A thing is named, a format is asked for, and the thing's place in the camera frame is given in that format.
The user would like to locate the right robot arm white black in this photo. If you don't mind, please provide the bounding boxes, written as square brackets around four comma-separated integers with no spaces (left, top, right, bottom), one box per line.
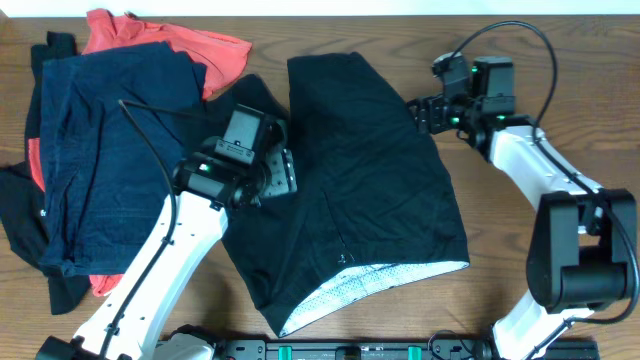
[407,94,639,359]

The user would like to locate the navy blue folded shorts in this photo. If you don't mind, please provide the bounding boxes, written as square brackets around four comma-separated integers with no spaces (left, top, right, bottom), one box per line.
[38,41,208,278]

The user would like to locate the black mounting rail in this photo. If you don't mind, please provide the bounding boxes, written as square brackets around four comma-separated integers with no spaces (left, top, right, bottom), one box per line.
[219,338,601,360]

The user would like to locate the black shorts with white lining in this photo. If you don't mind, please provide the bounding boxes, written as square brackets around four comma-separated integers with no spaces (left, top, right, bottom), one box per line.
[204,53,469,337]

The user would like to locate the black garment under pile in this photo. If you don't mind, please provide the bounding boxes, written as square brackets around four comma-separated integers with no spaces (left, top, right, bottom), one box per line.
[0,31,92,316]

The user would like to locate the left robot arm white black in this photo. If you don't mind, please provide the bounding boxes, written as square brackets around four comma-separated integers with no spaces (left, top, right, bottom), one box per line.
[36,145,297,360]

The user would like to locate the red-orange garment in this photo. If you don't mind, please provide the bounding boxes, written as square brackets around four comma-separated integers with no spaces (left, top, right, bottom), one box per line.
[27,8,254,299]

